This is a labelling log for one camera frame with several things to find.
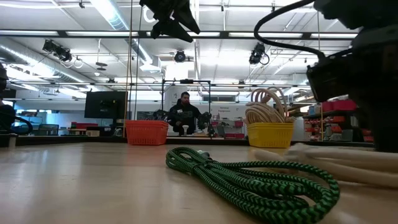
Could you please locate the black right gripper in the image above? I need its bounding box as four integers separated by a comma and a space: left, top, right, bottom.
306, 46, 398, 153

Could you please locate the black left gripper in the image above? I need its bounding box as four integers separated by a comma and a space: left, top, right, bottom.
139, 0, 201, 44

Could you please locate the beige cable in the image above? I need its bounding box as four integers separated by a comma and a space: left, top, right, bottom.
253, 142, 398, 190
244, 101, 297, 124
249, 87, 289, 123

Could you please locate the large red storage bin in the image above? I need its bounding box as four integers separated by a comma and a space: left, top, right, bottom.
332, 100, 358, 112

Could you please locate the dark shelf unit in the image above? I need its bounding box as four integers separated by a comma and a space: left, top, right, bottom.
303, 99, 374, 143

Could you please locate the black monitor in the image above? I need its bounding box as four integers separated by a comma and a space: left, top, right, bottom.
84, 90, 129, 119

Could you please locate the orange plastic basket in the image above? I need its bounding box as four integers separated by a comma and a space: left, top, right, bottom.
124, 119, 170, 146

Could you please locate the yellow plastic basket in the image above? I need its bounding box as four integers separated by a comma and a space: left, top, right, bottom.
246, 122, 295, 149

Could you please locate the black overhead beam with lights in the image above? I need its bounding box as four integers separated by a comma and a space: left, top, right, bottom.
0, 29, 358, 40

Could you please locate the red flat box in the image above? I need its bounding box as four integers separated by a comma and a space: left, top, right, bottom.
70, 121, 100, 129

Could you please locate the black round ceiling camera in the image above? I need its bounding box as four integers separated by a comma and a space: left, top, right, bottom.
174, 49, 187, 63

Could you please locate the white hanging cable loop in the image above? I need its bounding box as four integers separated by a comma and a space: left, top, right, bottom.
142, 6, 154, 24

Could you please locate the black hanging cord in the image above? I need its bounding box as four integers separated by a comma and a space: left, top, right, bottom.
133, 6, 144, 121

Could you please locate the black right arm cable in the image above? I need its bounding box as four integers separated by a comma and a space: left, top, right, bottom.
254, 0, 326, 60

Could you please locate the black ceiling camera with cable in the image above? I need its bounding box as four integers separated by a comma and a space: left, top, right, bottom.
248, 42, 271, 66

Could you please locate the green black braided cable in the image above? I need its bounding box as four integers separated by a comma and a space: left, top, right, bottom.
165, 147, 341, 224

